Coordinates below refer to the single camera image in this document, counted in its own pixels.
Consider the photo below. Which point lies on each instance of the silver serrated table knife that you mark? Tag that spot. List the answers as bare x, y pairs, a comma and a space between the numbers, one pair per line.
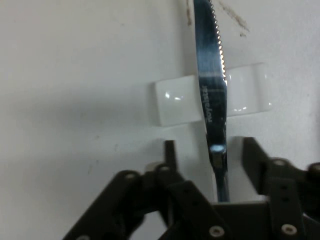
210, 75

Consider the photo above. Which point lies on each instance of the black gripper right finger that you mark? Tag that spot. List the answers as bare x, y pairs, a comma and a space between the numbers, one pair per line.
292, 200

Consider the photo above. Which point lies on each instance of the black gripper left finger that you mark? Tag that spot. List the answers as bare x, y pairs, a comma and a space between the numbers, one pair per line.
140, 205

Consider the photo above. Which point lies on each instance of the white ceramic cutlery rest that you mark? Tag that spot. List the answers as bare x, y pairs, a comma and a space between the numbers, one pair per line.
177, 102

